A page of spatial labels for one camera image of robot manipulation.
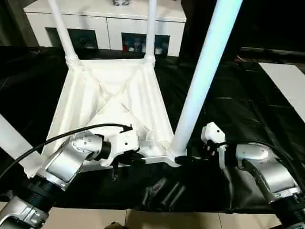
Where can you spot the tall black cabinet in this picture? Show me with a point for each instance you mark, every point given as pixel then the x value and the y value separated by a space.
pixel 193 28

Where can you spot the white cabinet with glass doors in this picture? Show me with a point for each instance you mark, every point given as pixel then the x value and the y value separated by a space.
pixel 107 21

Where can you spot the white plastic table leg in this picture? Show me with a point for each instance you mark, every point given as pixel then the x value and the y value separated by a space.
pixel 60 31
pixel 150 31
pixel 207 71
pixel 12 140

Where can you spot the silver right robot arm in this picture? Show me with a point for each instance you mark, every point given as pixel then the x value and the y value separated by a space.
pixel 274 171

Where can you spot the dark bag of items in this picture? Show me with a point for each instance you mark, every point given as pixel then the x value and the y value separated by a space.
pixel 120 2

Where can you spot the black mat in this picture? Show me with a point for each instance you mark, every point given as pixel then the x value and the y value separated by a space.
pixel 238 114

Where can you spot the white plastic table top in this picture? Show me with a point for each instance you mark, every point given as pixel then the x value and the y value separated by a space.
pixel 78 100

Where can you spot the black bar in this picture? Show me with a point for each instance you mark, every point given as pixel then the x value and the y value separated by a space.
pixel 274 50

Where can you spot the white board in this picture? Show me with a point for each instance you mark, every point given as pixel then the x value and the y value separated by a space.
pixel 286 81

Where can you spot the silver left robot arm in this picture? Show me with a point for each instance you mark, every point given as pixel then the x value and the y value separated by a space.
pixel 64 164

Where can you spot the grey curtain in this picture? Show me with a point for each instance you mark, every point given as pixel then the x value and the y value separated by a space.
pixel 16 21

